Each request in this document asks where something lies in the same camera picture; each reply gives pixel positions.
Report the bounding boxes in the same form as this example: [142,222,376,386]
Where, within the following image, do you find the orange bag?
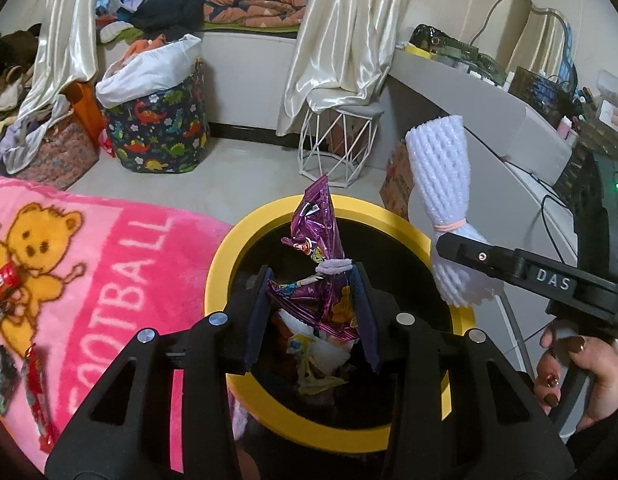
[64,80,107,146]

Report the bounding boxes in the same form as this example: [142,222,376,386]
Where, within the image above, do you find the pile of clothes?
[0,30,40,131]

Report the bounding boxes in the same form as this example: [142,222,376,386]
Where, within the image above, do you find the person's right hand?
[536,320,618,433]

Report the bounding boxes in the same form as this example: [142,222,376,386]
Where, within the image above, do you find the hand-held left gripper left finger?
[44,265,275,480]

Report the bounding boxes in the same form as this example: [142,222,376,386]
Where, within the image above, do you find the dark snack packet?
[0,347,20,413]

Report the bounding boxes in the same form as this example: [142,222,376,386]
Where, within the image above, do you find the black wire basket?
[509,66,564,111]

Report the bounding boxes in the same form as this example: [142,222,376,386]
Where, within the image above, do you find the purple snack packet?
[266,174,362,346]

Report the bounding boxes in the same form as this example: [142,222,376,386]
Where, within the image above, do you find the cardboard box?
[379,140,415,218]

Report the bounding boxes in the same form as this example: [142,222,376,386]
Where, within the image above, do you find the cream satin curtain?
[19,0,102,121]
[276,0,420,136]

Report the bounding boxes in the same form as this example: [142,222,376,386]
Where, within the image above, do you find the long red snack packet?
[22,345,57,453]

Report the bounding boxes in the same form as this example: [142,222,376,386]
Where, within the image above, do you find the black cable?
[539,192,580,261]

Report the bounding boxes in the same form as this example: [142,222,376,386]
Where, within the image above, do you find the pink printed blanket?
[0,174,235,473]

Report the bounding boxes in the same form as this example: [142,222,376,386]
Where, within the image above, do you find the grey vanity desk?
[386,45,590,271]

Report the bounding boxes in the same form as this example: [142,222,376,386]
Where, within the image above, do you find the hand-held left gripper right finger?
[349,262,574,480]

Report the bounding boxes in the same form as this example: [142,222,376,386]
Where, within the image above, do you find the white foam net pink band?
[405,115,504,308]

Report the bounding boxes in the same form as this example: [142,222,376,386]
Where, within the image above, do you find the floral fabric bag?
[14,115,100,191]

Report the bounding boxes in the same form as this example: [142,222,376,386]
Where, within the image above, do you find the yellow trash bin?
[204,195,477,453]

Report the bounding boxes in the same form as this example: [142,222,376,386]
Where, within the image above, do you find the white wire stool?
[297,102,385,188]

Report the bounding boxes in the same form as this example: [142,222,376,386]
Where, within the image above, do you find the grey white crumpled clothes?
[0,95,75,176]

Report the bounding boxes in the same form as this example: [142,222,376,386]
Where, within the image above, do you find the black clothing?
[132,0,210,41]

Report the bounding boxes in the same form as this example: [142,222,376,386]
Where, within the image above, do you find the crumpled white wrapper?
[276,310,352,396]

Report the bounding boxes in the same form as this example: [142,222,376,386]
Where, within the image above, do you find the curved frame mirror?
[471,0,580,111]

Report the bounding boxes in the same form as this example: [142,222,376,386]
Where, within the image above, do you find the orange patterned quilt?
[204,0,310,28]

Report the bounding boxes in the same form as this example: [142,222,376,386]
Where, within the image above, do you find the dinosaur print storage bag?
[96,34,212,175]

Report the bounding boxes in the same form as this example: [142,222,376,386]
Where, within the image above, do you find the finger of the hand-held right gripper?
[435,232,520,282]

